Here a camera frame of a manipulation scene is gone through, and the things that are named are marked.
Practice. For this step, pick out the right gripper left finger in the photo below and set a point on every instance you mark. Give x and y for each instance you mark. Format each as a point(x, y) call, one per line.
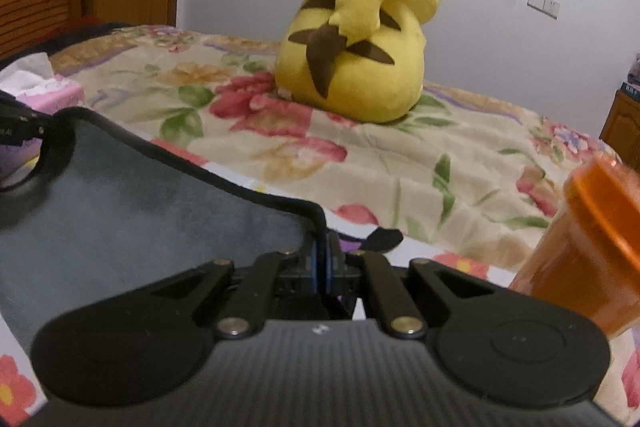
point(267, 286)

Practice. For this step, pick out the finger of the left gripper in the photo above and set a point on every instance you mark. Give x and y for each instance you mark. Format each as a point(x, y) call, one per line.
point(19, 123)

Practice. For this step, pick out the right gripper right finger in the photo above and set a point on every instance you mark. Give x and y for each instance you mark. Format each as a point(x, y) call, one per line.
point(365, 274)

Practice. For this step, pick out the purple grey microfiber towel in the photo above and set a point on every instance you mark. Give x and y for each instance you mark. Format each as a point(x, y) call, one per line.
point(105, 212)

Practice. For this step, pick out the pink tissue box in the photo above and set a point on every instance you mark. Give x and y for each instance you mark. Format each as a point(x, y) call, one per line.
point(31, 80)

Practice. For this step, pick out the floral bed sheet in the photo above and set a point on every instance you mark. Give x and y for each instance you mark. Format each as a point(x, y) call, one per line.
point(471, 181)

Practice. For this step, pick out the orange plastic cup with lid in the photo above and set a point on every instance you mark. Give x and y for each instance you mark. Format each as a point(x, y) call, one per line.
point(588, 259)

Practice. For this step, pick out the white strawberry print cloth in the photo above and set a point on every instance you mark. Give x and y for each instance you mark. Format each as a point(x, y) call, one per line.
point(22, 396)

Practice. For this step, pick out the yellow Pikachu plush toy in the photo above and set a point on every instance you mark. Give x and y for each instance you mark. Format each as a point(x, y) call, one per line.
point(361, 59)

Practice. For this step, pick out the wooden sideboard cabinet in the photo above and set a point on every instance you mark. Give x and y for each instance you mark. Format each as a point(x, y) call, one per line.
point(621, 130)

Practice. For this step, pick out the white wall switch plate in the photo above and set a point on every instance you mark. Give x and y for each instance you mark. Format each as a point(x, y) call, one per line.
point(548, 7)

